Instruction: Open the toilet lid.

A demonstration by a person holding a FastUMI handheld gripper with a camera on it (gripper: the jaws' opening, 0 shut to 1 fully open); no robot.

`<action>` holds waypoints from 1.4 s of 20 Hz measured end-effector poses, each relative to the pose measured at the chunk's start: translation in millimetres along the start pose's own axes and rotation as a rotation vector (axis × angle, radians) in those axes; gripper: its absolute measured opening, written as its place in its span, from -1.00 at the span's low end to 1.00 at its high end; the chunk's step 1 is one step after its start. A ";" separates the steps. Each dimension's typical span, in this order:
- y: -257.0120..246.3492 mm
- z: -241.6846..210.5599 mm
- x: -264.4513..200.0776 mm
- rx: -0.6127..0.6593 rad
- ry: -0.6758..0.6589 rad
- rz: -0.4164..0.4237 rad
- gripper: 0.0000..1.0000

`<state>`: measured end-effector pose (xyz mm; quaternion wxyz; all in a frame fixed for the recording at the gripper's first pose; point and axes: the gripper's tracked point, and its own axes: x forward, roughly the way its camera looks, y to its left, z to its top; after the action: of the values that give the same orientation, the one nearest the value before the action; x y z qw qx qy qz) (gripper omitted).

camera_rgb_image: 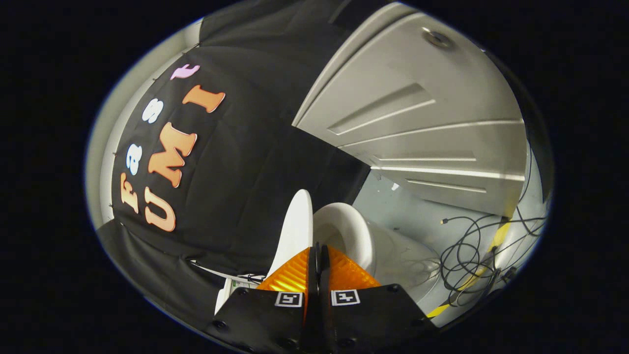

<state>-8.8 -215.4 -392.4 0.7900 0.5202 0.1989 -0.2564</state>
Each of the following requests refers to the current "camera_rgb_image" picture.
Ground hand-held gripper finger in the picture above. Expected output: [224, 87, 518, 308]
[204, 243, 320, 354]
[319, 243, 438, 354]

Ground black backdrop cloth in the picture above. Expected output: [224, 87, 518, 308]
[96, 0, 408, 335]

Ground yellow floor strip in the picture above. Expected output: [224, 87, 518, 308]
[425, 216, 514, 318]

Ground white panelled door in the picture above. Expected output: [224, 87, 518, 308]
[292, 2, 529, 219]

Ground metal door knob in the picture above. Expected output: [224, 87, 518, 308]
[423, 28, 455, 51]

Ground tangled black cables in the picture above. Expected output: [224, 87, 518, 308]
[425, 143, 548, 308]

